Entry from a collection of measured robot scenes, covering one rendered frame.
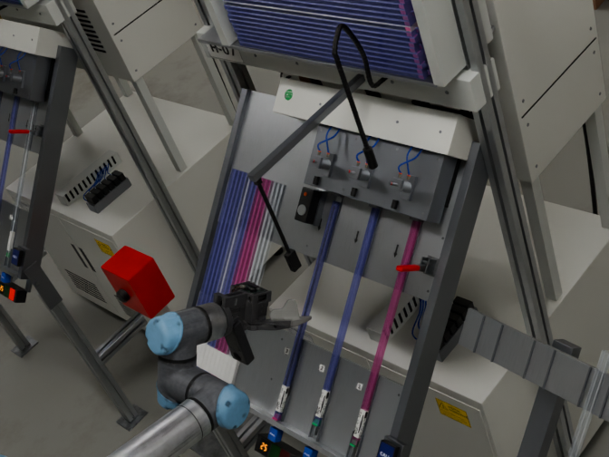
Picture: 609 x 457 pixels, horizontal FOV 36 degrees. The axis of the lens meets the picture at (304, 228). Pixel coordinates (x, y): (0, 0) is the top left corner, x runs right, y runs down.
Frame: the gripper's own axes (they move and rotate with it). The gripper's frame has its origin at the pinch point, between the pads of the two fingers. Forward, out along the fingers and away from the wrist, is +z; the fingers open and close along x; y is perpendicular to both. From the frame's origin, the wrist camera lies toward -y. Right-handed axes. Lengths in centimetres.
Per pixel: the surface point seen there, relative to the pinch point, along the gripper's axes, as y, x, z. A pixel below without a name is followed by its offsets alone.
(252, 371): -19.7, 11.8, 2.2
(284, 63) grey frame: 51, 14, 7
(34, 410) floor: -96, 151, 26
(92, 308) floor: -71, 173, 65
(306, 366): -13.1, -3.6, 3.9
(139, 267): -13, 69, 11
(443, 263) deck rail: 17.8, -31.3, 10.7
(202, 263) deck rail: -1.0, 36.1, 5.8
